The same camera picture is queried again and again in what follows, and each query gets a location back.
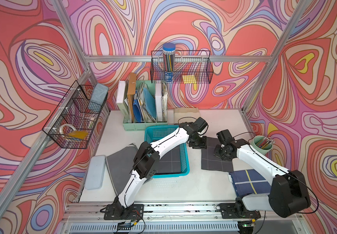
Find dark grey checked pillowcase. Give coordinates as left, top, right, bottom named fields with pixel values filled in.
left=156, top=145, right=182, bottom=175

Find teal plastic basket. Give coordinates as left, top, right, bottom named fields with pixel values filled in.
left=145, top=125, right=190, bottom=178

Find grey pillowcase with label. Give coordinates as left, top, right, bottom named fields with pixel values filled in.
left=106, top=143, right=137, bottom=195

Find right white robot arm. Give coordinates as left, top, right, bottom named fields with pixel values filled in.
left=214, top=130, right=311, bottom=218

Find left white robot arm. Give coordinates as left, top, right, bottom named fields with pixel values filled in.
left=113, top=117, right=208, bottom=210

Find beige and grey folded pillowcase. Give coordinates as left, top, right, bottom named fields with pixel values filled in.
left=173, top=107, right=201, bottom=124

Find navy pillowcase with yellow stripe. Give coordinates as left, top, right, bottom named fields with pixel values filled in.
left=229, top=169, right=271, bottom=197

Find green pencil cup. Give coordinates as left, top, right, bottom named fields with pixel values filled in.
left=251, top=136, right=275, bottom=156

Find white binder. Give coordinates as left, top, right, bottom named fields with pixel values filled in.
left=155, top=83, right=163, bottom=122

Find blue folder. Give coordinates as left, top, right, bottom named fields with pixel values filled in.
left=143, top=87, right=156, bottom=122

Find green file organizer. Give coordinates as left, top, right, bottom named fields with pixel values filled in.
left=123, top=81, right=168, bottom=131

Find yellow sticky notes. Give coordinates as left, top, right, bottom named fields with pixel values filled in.
left=182, top=75, right=197, bottom=84

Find white book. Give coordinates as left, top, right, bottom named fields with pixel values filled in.
left=116, top=81, right=129, bottom=116

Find brown folder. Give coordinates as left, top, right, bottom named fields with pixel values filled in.
left=127, top=73, right=137, bottom=123

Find blue lidded pencil tube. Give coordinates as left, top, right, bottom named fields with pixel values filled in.
left=163, top=43, right=176, bottom=82

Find grey blue sponge block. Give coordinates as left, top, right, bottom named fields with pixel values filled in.
left=88, top=83, right=109, bottom=112

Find yellow card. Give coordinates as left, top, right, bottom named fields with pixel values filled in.
left=66, top=131, right=88, bottom=141

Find white tape roll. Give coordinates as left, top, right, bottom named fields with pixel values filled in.
left=59, top=124, right=77, bottom=135

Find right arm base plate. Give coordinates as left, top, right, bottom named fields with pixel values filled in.
left=216, top=203, right=261, bottom=220

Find back black wire basket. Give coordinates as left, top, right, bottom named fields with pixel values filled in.
left=150, top=49, right=214, bottom=84

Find black wire basket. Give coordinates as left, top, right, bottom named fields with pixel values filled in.
left=150, top=49, right=214, bottom=84
left=42, top=81, right=108, bottom=149

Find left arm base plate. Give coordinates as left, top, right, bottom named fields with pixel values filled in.
left=100, top=204, right=144, bottom=220

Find left black wire basket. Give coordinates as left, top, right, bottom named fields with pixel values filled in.
left=42, top=81, right=108, bottom=149

